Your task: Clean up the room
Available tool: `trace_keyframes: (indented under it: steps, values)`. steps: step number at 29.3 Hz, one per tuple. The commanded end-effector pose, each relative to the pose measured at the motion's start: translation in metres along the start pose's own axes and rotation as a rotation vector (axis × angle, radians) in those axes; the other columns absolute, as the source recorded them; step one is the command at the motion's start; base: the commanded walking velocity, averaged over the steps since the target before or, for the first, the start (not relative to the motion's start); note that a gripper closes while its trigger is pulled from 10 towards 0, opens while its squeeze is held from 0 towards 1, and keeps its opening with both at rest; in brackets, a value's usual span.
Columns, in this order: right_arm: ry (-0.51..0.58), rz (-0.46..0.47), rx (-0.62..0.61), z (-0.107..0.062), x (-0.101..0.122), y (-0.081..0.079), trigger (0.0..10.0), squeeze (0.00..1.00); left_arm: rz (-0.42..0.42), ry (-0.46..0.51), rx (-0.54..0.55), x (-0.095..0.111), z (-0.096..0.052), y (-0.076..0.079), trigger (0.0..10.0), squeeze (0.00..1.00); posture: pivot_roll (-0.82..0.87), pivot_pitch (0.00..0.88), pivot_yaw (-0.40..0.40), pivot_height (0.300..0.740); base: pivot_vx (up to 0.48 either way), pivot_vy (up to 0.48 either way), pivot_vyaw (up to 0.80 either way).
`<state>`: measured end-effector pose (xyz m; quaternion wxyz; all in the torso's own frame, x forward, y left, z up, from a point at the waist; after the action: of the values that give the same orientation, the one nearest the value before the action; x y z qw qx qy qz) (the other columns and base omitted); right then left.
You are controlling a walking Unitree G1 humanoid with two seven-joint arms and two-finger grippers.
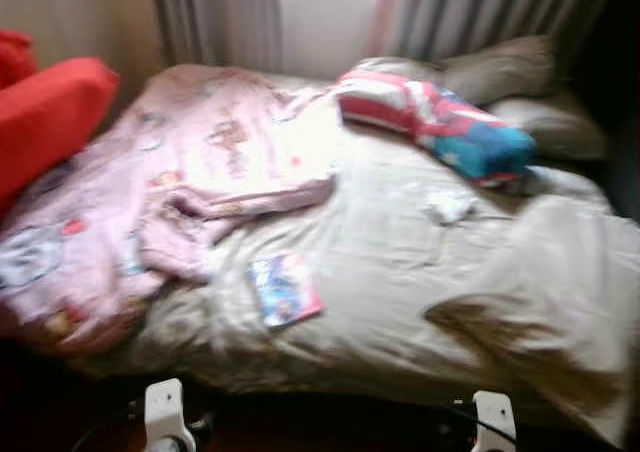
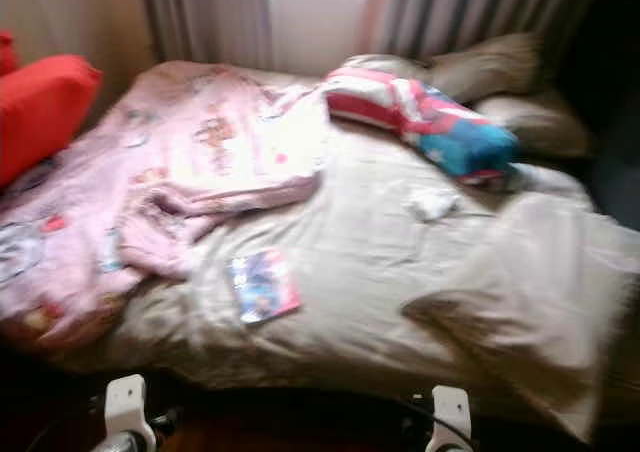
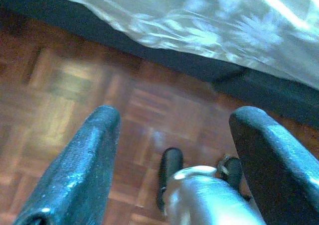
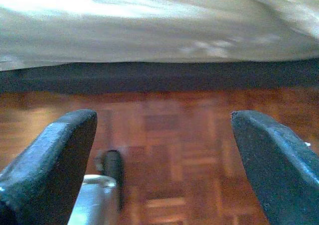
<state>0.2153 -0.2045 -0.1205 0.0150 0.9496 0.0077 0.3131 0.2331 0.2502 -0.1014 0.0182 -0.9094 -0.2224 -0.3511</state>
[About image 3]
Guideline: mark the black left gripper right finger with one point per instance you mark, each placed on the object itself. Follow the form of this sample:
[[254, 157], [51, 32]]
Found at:
[[274, 165]]

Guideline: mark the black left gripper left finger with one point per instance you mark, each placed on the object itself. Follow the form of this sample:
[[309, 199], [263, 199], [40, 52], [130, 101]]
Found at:
[[79, 170]]

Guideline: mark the dark bed base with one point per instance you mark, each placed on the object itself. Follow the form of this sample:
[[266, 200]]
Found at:
[[174, 60]]

